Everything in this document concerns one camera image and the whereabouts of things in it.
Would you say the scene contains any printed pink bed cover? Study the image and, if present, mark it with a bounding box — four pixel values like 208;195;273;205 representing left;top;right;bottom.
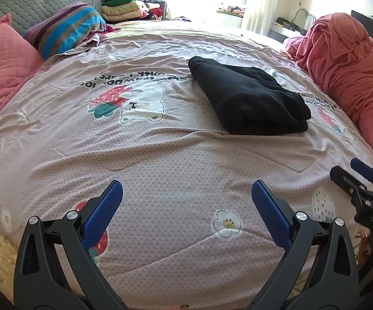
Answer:
0;19;373;310

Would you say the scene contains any heaped pink blanket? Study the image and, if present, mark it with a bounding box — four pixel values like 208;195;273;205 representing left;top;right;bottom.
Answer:
283;12;373;160

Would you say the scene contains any dark monitor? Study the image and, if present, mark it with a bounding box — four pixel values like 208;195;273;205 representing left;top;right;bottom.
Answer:
351;10;373;31

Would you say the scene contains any white curtain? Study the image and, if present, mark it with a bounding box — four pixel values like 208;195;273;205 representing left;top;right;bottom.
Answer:
241;0;285;37

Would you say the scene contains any pile of folded clothes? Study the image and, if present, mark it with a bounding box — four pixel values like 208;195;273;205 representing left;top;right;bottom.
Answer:
101;0;171;25

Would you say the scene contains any black sweater with orange cuffs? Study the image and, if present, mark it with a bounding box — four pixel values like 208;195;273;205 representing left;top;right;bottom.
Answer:
188;56;313;135

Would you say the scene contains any grey quilted headboard cushion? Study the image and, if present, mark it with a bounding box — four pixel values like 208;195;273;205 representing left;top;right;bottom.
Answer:
0;0;106;36

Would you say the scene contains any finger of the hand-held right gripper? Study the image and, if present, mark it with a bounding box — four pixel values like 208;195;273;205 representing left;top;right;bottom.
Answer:
330;166;368;201
351;158;373;185

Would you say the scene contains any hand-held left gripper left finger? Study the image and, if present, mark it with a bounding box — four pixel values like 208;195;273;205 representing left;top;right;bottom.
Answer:
13;180;132;310

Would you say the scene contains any striped pillow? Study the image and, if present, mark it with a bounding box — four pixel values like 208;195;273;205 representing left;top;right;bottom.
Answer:
21;2;107;60

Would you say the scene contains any clutter on windowsill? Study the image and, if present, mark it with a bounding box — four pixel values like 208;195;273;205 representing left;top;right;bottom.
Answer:
216;5;247;17

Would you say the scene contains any pink quilted pillow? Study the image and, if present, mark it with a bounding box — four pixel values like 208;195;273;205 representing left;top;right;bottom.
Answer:
0;13;45;131

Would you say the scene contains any white side table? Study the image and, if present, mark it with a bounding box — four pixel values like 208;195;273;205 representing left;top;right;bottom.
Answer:
270;16;313;42

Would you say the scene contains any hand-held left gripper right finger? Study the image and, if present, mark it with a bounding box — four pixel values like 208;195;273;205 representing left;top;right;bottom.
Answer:
248;180;360;310

